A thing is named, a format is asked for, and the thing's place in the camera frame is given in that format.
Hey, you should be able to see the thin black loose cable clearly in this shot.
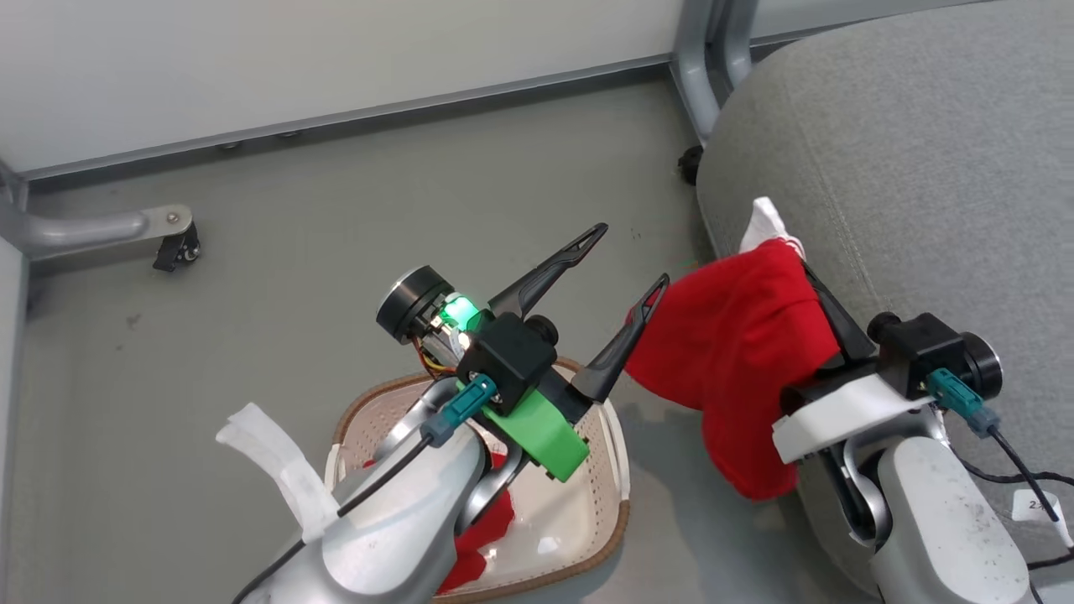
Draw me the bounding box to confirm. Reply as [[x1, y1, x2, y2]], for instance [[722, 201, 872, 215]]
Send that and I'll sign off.
[[952, 445, 1074, 489]]

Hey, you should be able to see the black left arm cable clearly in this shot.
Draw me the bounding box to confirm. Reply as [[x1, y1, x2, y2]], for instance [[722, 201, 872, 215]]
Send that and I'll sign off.
[[232, 432, 437, 604]]

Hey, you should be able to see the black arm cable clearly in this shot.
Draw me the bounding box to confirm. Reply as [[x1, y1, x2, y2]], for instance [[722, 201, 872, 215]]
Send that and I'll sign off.
[[986, 424, 1071, 538], [232, 432, 437, 604]]

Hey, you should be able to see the teal right cable connector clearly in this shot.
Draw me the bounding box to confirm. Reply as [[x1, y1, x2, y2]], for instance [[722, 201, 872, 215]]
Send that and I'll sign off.
[[927, 367, 1001, 437]]

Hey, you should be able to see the white cloth tape strip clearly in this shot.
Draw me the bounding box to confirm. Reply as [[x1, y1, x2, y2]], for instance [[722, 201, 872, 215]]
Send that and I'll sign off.
[[216, 403, 341, 544]]

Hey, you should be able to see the cream perforated laundry basket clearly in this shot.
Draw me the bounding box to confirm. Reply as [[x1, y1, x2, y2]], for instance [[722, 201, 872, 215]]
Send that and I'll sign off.
[[325, 357, 631, 604]]

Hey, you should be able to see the teal left cable connector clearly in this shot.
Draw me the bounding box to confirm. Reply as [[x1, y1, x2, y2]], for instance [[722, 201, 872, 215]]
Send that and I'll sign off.
[[420, 375, 498, 447]]

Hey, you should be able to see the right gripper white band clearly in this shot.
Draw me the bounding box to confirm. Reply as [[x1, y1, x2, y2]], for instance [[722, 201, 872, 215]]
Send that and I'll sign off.
[[772, 264, 932, 465]]

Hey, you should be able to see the grey partition upright post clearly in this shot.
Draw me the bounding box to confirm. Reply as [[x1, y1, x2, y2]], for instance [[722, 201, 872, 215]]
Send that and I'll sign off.
[[669, 0, 760, 145]]

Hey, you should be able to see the grey partition foot bracket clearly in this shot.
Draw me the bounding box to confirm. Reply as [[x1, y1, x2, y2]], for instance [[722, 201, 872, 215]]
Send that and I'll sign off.
[[0, 159, 196, 263]]

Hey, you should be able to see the black caster wheel with bracket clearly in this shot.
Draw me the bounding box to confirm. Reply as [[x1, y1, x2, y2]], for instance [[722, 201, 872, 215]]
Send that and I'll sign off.
[[153, 220, 202, 273]]

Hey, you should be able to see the red garment with white trim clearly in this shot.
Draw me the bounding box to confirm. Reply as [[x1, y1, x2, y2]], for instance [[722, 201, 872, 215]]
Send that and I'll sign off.
[[625, 197, 842, 502]]

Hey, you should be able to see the grey fabric sofa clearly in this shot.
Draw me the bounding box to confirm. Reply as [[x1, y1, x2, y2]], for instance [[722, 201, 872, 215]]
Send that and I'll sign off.
[[696, 0, 1074, 604]]

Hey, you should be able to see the grey partition bottom rail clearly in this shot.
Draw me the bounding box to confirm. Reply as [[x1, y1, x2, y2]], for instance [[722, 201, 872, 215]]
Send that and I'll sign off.
[[17, 55, 676, 181]]

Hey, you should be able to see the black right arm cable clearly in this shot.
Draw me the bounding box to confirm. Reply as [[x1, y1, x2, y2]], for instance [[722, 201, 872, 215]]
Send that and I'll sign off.
[[986, 424, 1071, 538]]

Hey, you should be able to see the white cable label tag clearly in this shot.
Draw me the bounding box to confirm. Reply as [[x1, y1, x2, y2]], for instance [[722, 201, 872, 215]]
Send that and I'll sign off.
[[1011, 489, 1074, 548]]

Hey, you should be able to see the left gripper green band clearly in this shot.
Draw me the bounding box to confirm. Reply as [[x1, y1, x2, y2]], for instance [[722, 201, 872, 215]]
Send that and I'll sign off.
[[376, 223, 670, 483]]

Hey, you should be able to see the teal cable connector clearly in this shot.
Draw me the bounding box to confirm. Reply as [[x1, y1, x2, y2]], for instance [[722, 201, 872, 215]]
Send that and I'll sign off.
[[927, 367, 1001, 437], [420, 375, 498, 447]]

